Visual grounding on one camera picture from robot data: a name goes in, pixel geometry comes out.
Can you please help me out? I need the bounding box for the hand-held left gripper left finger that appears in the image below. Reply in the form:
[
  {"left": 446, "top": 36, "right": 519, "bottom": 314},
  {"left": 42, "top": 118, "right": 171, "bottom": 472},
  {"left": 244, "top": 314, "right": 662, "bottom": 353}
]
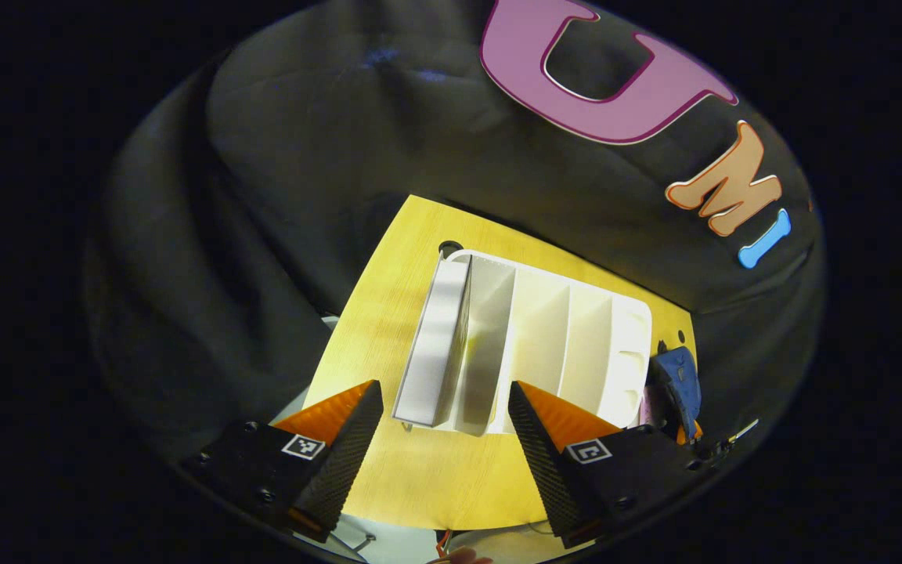
[{"left": 181, "top": 380, "right": 385, "bottom": 543}]

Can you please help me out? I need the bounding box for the dark portrait cover book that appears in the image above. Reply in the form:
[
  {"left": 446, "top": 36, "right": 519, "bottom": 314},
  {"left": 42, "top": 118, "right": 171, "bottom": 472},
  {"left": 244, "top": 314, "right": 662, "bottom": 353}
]
[{"left": 392, "top": 257, "right": 474, "bottom": 428}]

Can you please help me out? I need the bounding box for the black backdrop cloth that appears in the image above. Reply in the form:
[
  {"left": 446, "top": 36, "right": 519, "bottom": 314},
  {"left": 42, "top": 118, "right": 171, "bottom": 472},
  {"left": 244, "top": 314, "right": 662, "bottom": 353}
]
[{"left": 83, "top": 0, "right": 824, "bottom": 471}]

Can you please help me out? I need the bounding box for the blue schoolbag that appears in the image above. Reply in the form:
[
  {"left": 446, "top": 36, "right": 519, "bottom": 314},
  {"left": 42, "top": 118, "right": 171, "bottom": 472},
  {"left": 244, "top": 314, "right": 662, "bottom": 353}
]
[{"left": 643, "top": 345, "right": 702, "bottom": 443}]

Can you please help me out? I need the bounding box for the white bookshelf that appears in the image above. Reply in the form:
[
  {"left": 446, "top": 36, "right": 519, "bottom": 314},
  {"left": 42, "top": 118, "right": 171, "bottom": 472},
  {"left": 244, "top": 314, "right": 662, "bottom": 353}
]
[{"left": 392, "top": 249, "right": 653, "bottom": 436}]

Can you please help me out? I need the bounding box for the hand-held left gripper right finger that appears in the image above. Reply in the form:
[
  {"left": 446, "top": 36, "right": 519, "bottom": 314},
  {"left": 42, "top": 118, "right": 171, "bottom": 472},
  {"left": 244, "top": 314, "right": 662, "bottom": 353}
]
[{"left": 507, "top": 381, "right": 722, "bottom": 549}]

